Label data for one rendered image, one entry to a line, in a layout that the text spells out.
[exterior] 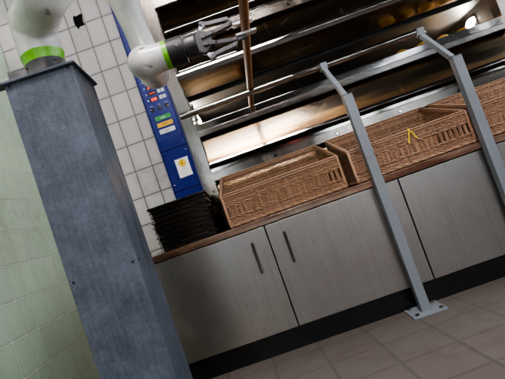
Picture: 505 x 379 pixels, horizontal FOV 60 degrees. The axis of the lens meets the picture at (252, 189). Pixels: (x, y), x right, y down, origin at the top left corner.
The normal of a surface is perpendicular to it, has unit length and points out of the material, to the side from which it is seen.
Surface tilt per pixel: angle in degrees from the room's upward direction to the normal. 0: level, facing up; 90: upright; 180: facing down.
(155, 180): 90
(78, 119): 90
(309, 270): 90
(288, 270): 90
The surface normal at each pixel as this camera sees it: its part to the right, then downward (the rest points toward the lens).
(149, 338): 0.04, -0.07
